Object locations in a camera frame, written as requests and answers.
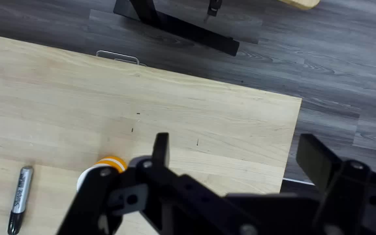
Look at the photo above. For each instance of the black table leg frame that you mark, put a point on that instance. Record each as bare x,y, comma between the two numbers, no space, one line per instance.
188,32

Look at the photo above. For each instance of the grey black permanent marker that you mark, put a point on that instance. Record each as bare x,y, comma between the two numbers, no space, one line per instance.
21,197

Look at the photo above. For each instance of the white orange striped mug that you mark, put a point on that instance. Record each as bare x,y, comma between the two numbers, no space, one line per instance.
113,164

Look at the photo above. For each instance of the small black tool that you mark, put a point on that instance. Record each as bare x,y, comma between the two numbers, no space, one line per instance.
214,7

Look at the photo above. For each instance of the side workbench with wooden edge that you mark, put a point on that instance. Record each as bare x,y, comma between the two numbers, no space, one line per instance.
300,3

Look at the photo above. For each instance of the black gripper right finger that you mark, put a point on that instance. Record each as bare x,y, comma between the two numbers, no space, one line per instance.
348,197

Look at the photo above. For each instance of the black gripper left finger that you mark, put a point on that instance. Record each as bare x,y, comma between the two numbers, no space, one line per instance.
94,197

